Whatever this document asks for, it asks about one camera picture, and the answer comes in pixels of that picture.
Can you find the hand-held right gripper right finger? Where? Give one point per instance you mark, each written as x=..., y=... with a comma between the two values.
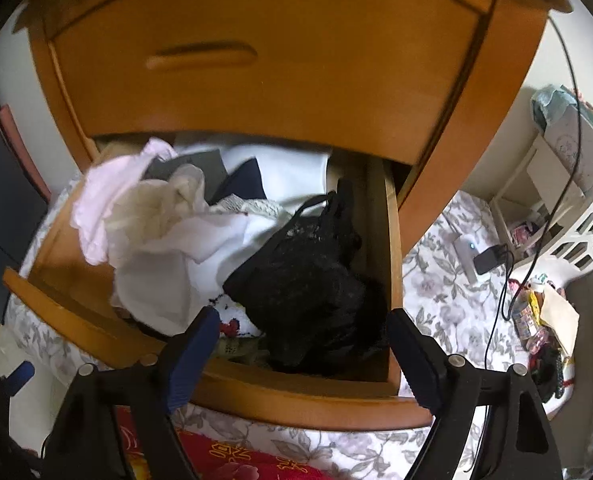
x=416, y=365

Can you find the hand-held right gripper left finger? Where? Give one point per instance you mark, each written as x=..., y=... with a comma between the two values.
x=191, y=360

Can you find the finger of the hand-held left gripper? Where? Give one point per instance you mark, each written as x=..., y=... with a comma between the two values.
x=20, y=376

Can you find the white lace underwear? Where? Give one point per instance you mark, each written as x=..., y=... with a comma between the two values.
x=176, y=280

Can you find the wooden nightstand drawer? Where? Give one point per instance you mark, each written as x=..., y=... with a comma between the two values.
x=286, y=400
x=276, y=95

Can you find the black lace underwear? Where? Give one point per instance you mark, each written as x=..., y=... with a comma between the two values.
x=301, y=300

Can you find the navy blue underwear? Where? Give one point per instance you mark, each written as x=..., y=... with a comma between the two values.
x=244, y=185

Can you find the light pink underwear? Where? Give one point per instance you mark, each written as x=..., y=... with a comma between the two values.
x=101, y=195

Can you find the dark grey underwear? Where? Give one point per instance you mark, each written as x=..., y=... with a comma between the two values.
x=201, y=162

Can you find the plain white garment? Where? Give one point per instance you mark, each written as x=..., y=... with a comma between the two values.
x=291, y=175

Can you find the grey floral bedsheet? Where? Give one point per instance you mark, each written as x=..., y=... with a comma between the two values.
x=451, y=290

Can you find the white power strip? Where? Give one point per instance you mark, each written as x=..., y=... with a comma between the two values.
x=467, y=260

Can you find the pile of small packets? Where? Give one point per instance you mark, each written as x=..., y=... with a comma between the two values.
x=526, y=315

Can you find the black power adapter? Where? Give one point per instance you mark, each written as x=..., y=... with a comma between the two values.
x=493, y=260

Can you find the black knit item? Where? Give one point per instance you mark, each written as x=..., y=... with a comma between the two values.
x=548, y=372

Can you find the red white woven mat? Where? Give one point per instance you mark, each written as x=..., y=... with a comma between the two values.
x=566, y=390

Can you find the dark blue cabinet panel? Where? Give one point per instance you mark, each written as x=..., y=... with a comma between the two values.
x=6, y=220

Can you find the white cutout organizer rack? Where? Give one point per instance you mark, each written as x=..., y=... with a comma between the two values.
x=576, y=240

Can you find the pink board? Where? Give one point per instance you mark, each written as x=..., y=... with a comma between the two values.
x=19, y=135

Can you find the wooden nightstand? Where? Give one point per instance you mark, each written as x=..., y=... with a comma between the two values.
x=476, y=110

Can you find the grey printed box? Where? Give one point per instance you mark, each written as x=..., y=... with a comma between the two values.
x=573, y=150

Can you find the teal plastic bag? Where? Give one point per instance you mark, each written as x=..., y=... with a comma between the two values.
x=551, y=105

